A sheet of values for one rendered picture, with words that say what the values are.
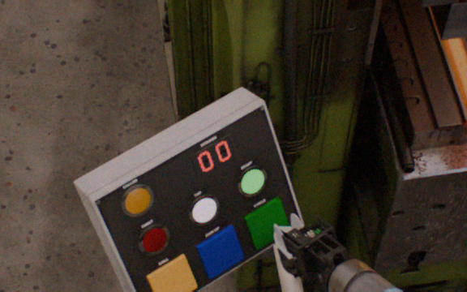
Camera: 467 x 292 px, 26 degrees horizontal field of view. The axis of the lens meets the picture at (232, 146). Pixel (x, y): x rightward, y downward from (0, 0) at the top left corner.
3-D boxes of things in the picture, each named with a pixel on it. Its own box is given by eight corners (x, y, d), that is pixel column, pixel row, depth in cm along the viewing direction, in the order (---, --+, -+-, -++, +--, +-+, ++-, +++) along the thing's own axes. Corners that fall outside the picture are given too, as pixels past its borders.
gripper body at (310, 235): (314, 211, 166) (357, 242, 156) (327, 250, 171) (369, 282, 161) (277, 234, 164) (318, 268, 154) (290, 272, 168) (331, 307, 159)
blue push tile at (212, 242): (245, 258, 179) (233, 226, 175) (210, 280, 176) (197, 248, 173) (240, 254, 180) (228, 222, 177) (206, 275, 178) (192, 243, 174)
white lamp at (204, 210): (219, 221, 173) (219, 210, 169) (192, 225, 172) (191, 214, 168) (216, 206, 174) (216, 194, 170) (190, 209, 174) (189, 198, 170)
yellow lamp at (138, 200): (153, 212, 165) (152, 200, 162) (125, 216, 165) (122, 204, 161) (151, 196, 167) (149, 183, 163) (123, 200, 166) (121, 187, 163)
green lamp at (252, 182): (267, 193, 175) (267, 181, 172) (240, 196, 175) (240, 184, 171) (263, 178, 177) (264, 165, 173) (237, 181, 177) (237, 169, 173)
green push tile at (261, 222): (291, 229, 182) (280, 198, 178) (257, 250, 179) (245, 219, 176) (285, 225, 183) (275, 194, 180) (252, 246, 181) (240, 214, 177)
